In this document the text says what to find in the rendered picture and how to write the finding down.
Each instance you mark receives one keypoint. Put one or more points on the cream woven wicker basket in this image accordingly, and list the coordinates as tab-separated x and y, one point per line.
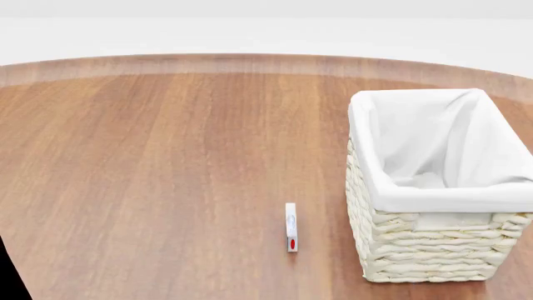
416	247

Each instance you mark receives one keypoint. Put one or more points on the white cloth basket liner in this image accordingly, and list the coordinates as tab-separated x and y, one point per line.
420	140

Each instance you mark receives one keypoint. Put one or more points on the small white tube red cap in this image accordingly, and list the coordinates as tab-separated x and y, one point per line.
291	228

